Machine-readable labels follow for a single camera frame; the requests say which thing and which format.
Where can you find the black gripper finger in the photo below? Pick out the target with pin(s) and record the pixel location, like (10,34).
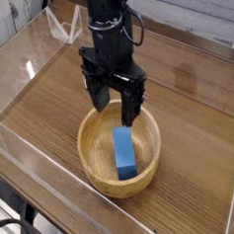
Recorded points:
(132,98)
(98,89)

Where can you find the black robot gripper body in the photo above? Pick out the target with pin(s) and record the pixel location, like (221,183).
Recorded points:
(111,52)

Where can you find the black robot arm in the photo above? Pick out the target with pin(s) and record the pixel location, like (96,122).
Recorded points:
(101,9)

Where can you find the brown wooden bowl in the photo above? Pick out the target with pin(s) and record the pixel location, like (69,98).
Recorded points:
(96,149)

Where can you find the blue rectangular block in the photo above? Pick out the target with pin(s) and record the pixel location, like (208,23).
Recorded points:
(124,153)

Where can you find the clear acrylic tray wall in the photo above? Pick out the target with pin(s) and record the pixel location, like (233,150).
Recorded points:
(57,151)

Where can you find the black metal table frame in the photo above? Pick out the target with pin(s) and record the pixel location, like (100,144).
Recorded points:
(27,216)

